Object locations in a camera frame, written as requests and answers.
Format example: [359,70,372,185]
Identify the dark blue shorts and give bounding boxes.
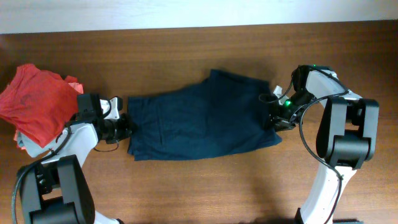
[127,70,282,161]

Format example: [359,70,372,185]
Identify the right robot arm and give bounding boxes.
[259,64,379,224]

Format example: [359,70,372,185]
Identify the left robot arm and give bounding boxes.
[11,94,134,224]

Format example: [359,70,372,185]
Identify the red folded shirt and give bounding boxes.
[1,64,80,147]

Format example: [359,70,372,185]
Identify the grey folded shirt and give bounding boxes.
[14,131,52,157]

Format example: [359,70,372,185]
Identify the right black camera cable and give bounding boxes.
[258,77,351,224]

